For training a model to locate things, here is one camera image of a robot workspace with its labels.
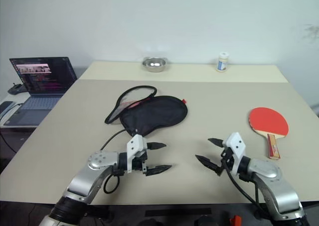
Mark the white plastic bottle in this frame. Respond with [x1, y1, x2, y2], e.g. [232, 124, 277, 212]
[215, 51, 230, 73]

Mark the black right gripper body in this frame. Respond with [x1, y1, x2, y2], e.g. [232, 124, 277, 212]
[215, 147, 235, 177]

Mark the red table tennis paddle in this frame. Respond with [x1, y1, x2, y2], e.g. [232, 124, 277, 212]
[248, 107, 290, 160]

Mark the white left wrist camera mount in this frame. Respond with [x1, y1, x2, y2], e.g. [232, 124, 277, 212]
[126, 133, 148, 174]

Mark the black racket cover bag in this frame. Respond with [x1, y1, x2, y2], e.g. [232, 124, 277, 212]
[104, 85, 189, 138]

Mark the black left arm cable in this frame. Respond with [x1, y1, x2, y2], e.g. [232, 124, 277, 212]
[100, 129, 130, 195]

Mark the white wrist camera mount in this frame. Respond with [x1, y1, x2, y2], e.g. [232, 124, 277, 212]
[126, 133, 148, 174]
[221, 132, 248, 175]

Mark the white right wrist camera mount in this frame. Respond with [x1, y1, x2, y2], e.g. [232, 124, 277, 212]
[221, 132, 248, 175]

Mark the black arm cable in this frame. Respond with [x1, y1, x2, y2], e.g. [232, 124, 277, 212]
[100, 129, 130, 195]
[223, 158, 269, 214]

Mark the open blue-grey laptop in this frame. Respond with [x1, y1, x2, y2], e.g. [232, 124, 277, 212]
[2, 56, 78, 126]

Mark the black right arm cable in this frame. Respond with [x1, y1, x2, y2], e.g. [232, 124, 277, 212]
[223, 158, 269, 214]

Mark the stainless steel bowl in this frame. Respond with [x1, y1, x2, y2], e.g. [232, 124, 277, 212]
[142, 56, 167, 74]

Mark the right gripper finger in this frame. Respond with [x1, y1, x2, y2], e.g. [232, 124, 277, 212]
[195, 154, 222, 177]
[207, 137, 225, 149]

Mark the black phone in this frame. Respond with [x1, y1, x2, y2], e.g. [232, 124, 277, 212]
[0, 101, 16, 116]

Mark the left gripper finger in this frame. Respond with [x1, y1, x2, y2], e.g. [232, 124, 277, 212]
[146, 142, 167, 151]
[145, 164, 173, 178]

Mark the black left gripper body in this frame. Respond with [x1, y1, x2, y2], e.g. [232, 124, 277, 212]
[131, 144, 151, 177]

